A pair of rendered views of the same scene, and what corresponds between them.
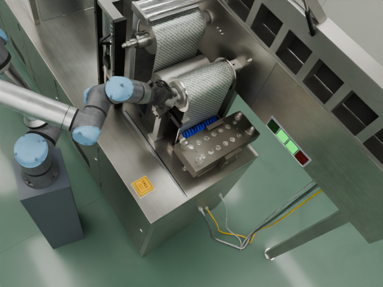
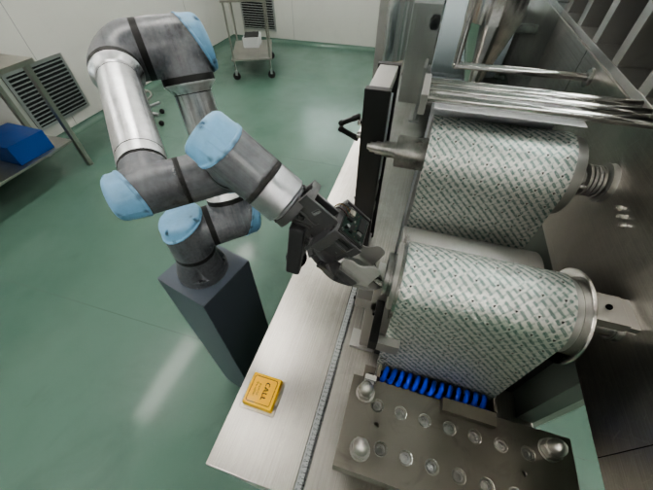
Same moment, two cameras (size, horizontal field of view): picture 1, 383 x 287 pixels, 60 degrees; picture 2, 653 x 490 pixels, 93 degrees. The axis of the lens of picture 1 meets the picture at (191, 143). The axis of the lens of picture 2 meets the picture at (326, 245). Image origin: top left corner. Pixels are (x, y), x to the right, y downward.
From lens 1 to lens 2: 0.90 m
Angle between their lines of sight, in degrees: 42
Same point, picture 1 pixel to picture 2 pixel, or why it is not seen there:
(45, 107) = (115, 119)
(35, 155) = (169, 227)
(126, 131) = (332, 300)
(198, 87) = (445, 285)
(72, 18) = not seen: hidden behind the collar
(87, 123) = (128, 171)
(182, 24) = (511, 149)
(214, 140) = (435, 442)
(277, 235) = not seen: outside the picture
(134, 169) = (284, 357)
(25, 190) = (172, 273)
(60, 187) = (196, 297)
